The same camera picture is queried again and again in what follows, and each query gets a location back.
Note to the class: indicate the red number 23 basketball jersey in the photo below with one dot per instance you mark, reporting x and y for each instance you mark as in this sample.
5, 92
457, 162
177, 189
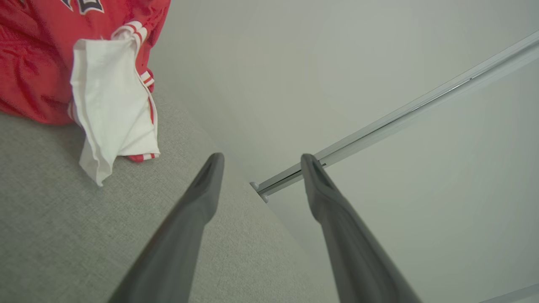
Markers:
33, 63

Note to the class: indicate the grey partition post with feet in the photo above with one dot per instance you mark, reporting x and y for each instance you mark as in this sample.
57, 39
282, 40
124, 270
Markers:
379, 126

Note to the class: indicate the grey fabric sofa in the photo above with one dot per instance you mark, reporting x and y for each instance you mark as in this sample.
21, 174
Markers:
63, 231

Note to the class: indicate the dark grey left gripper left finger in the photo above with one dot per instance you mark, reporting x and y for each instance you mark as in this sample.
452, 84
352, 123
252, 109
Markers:
177, 252

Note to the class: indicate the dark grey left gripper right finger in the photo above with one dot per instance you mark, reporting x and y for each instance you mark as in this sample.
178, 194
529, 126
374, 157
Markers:
358, 261

